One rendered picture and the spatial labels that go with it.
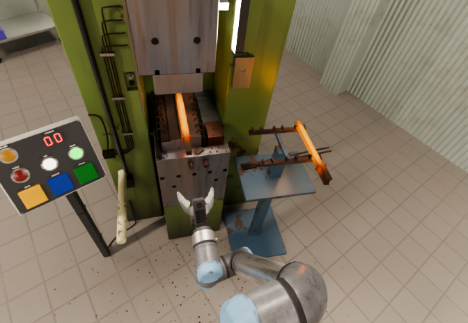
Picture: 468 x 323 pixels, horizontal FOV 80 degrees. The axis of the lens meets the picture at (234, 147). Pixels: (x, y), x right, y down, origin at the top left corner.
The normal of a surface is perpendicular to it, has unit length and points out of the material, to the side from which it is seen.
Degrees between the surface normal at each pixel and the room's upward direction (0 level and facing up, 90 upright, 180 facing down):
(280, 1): 90
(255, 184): 0
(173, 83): 90
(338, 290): 0
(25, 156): 60
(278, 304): 3
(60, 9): 90
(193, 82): 90
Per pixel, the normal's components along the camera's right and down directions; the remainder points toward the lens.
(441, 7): -0.80, 0.38
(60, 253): 0.11, -0.67
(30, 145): 0.59, 0.20
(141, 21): 0.24, 0.74
